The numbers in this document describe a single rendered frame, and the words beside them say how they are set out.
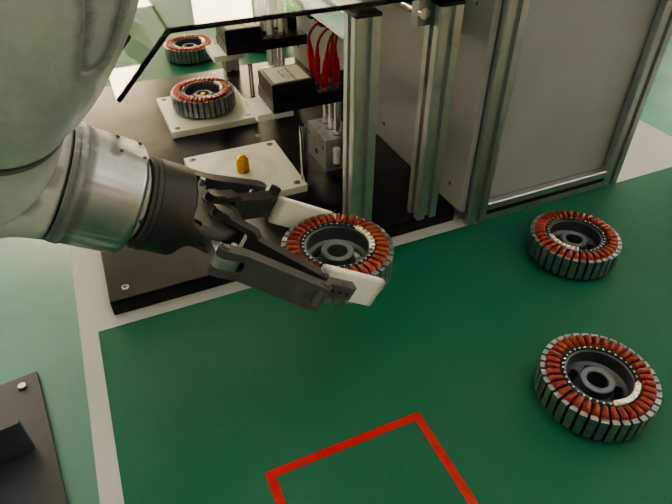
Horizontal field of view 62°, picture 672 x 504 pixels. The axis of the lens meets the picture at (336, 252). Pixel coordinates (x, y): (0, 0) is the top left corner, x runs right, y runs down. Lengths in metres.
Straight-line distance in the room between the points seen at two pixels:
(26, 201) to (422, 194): 0.50
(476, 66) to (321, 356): 0.39
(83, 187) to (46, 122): 0.11
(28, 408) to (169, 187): 1.28
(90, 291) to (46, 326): 1.13
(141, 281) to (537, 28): 0.56
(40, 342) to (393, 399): 1.39
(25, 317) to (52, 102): 1.66
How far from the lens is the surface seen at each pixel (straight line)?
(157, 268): 0.73
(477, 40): 0.72
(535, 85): 0.78
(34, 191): 0.40
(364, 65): 0.64
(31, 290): 2.03
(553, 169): 0.89
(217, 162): 0.90
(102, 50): 0.29
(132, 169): 0.43
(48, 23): 0.26
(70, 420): 1.62
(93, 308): 0.73
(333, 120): 0.88
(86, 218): 0.42
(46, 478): 1.53
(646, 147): 1.13
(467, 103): 0.74
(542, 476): 0.57
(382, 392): 0.59
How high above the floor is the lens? 1.22
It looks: 39 degrees down
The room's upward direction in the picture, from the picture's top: straight up
